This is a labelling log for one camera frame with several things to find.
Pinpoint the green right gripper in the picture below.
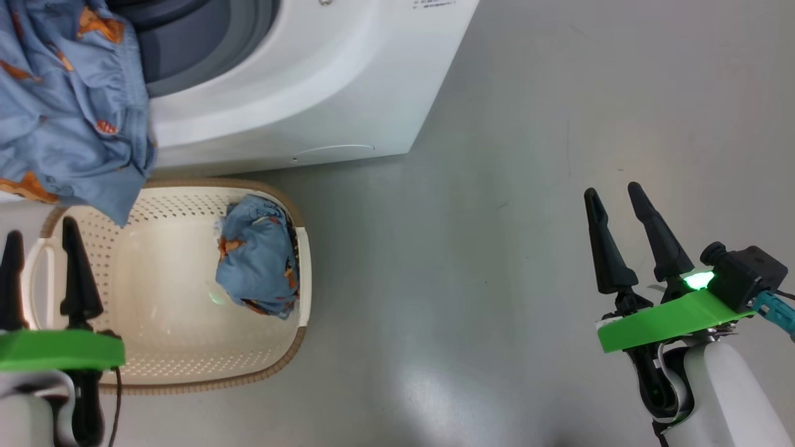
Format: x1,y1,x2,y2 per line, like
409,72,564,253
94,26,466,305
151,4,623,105
584,181,756,355

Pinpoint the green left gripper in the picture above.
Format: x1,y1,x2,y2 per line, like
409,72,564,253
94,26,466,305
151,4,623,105
0,216,126,373

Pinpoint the blue garment with orange print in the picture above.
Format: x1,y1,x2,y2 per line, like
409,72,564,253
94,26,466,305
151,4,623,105
214,194,302,320
0,0,157,227

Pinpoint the cream perforated laundry basket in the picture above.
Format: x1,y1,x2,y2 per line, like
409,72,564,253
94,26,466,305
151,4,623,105
22,179,312,396

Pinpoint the blue-grey rubber door gasket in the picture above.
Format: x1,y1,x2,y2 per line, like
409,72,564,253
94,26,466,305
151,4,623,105
109,0,280,99

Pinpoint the white front-load washing machine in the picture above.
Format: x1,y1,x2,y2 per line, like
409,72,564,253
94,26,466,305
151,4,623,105
102,0,480,179

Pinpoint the round white filter cover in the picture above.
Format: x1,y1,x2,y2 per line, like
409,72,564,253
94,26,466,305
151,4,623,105
292,144,376,163

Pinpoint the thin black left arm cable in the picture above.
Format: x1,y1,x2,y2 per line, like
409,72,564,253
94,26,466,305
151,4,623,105
107,366,124,447

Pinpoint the teal cable connector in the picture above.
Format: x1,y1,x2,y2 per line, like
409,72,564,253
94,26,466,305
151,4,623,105
752,291,795,339

